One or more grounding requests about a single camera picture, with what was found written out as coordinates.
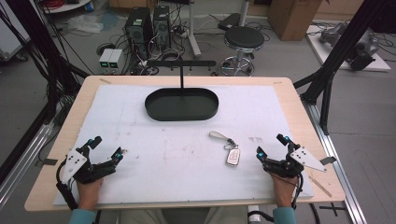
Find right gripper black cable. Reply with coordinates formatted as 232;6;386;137
247;173;305;223

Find black metal frame post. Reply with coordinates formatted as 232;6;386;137
5;0;92;125
292;0;396;136

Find black tray key rack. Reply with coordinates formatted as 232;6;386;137
144;59;219;122

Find white desk leg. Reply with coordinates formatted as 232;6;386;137
186;0;203;60

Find aluminium rail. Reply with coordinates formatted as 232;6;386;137
302;101;369;224
0;121;55;209

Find white foam mat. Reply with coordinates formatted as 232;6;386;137
52;84;315;207

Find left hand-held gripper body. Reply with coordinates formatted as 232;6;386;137
60;146;118;185

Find round white table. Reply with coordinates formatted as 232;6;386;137
40;0;93;15

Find black flat case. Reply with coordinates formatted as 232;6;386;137
217;12;242;32

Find wooden table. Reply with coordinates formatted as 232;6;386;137
23;75;347;213

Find white board with grey devices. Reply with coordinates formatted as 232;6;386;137
305;21;392;73

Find clear plastic bag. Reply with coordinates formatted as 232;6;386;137
66;14;105;35

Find black round stool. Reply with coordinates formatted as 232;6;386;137
219;25;265;77

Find white power supply unit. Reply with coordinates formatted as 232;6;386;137
107;49;124;75
98;48;115;75

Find person's left hand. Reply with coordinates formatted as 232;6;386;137
76;176;105;211

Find thin wooden stick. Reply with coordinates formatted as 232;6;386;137
307;175;333;199

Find person's right hand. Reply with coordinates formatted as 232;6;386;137
269;172;299;209

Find black tape piece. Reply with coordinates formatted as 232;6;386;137
319;156;338;166
35;158;59;167

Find car key with strap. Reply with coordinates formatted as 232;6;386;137
208;130;242;168

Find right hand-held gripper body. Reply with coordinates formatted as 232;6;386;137
262;146;328;179

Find cardboard box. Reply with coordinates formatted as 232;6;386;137
268;0;323;42

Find black computer tower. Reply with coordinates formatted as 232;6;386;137
152;5;172;50
123;7;154;63

